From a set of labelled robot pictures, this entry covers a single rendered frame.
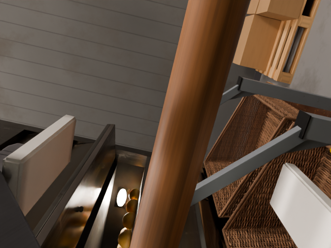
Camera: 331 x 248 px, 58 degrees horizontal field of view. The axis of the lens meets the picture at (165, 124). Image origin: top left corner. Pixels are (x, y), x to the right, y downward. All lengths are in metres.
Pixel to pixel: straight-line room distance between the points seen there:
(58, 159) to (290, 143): 0.46
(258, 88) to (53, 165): 0.90
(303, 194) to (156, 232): 0.08
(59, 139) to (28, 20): 3.90
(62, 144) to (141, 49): 3.56
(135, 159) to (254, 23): 2.06
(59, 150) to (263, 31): 3.19
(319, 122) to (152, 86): 3.27
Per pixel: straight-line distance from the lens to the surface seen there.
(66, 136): 0.17
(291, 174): 0.19
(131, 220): 1.44
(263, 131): 1.72
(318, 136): 0.57
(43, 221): 0.89
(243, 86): 1.01
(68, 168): 1.46
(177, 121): 0.16
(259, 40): 3.30
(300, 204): 0.18
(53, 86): 4.00
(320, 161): 1.19
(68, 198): 0.97
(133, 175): 1.80
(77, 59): 3.86
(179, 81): 0.15
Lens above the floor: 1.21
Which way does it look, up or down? 3 degrees down
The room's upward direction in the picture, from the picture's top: 78 degrees counter-clockwise
